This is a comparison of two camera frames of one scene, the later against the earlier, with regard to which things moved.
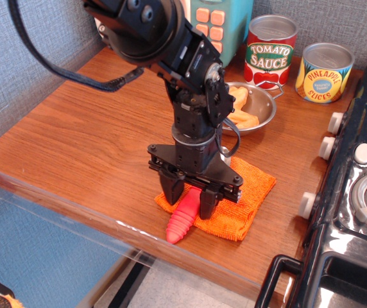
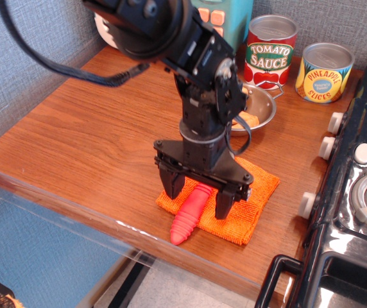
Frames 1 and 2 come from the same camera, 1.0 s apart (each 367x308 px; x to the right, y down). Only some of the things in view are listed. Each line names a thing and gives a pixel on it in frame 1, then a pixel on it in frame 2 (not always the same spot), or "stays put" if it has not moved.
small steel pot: x=255 y=108 -> x=237 y=131
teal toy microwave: x=224 y=23 stays put
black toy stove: x=345 y=263 stays put
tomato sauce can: x=269 y=52 stays put
